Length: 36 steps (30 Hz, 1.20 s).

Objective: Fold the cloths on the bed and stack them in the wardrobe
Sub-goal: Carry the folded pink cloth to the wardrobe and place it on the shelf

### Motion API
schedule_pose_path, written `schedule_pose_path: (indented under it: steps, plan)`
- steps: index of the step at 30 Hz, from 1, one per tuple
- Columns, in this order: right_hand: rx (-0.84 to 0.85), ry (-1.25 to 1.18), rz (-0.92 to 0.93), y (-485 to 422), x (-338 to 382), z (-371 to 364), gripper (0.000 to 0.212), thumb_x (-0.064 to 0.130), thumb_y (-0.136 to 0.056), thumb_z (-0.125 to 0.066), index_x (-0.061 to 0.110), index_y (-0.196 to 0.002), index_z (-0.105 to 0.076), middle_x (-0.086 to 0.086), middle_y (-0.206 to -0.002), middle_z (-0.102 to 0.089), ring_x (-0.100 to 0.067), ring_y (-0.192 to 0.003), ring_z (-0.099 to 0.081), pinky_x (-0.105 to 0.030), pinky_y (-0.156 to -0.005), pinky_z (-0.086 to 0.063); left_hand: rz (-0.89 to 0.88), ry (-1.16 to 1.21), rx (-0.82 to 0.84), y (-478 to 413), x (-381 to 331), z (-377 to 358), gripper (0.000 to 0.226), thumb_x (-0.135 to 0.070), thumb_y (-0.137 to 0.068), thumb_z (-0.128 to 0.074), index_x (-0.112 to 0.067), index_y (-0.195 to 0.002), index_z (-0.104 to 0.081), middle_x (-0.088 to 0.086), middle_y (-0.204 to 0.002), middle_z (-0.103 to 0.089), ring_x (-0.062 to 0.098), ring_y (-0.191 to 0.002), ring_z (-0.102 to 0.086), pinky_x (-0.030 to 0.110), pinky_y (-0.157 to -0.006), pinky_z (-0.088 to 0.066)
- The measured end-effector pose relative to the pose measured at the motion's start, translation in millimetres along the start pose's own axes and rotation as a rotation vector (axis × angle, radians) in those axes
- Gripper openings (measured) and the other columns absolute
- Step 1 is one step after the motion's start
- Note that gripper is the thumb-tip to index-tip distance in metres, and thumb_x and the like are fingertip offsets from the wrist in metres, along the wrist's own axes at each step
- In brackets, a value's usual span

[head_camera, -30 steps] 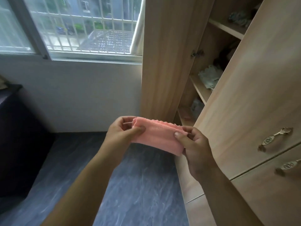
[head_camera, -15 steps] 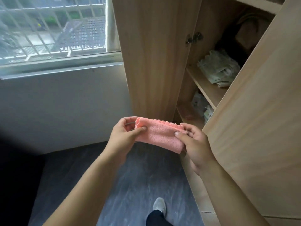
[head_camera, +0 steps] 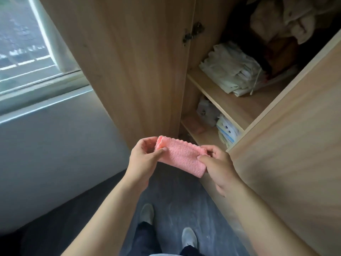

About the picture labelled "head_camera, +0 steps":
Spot person's left hand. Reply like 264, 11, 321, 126
125, 136, 168, 193

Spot person's right forearm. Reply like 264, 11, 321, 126
225, 178, 320, 256

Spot stack of white folded clothes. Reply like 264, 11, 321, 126
199, 41, 267, 97

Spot metal door hinge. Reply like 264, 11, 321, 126
182, 22, 205, 46

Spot person's right grey shoe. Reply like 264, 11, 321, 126
181, 227, 198, 249

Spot wooden wardrobe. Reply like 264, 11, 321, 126
39, 0, 341, 256

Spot person's left grey shoe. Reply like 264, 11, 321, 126
140, 203, 155, 226

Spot person's dark trousers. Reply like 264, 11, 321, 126
128, 222, 207, 256

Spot person's grey shoe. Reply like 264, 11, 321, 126
140, 203, 155, 226
181, 227, 198, 249

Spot white blue folded cloth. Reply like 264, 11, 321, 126
216, 114, 241, 150

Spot person's right hand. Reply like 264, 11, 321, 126
197, 145, 242, 197

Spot window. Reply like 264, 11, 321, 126
0, 0, 93, 115

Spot beige hanging garment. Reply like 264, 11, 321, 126
246, 0, 341, 45

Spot pink towel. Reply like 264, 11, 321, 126
154, 135, 211, 179

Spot person's left forearm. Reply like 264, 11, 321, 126
61, 177, 143, 256

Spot wooden wardrobe door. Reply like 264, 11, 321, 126
39, 0, 197, 151

